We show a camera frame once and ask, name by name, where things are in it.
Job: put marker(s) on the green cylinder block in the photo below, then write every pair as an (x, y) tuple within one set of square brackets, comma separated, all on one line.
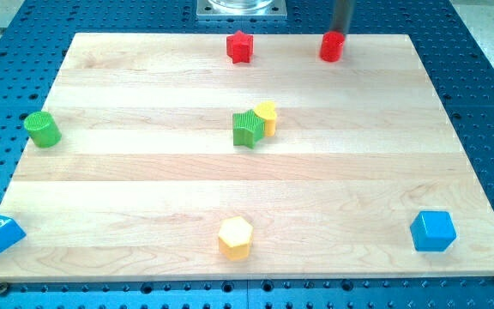
[(42, 129)]

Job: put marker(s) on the yellow hexagon block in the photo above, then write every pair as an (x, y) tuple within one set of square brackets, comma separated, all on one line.
[(235, 238)]

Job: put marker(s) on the yellow heart block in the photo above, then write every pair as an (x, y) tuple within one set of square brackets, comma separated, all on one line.
[(266, 110)]

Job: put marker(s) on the blue cube block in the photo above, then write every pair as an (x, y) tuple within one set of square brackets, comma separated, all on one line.
[(432, 231)]

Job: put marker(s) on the red star block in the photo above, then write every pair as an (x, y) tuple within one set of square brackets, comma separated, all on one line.
[(240, 47)]

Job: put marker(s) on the grey metal pusher rod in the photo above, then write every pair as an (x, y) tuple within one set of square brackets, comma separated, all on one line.
[(342, 16)]

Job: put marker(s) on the green star block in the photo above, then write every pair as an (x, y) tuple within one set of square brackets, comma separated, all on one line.
[(247, 129)]

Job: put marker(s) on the red cylinder block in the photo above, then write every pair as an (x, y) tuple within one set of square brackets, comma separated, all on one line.
[(332, 46)]

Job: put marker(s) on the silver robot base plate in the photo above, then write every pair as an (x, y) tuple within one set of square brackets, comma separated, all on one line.
[(240, 9)]

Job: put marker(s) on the wooden board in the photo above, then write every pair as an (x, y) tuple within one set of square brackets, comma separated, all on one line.
[(146, 170)]

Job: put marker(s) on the blue perforated metal table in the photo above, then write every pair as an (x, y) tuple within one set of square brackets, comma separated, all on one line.
[(455, 41)]

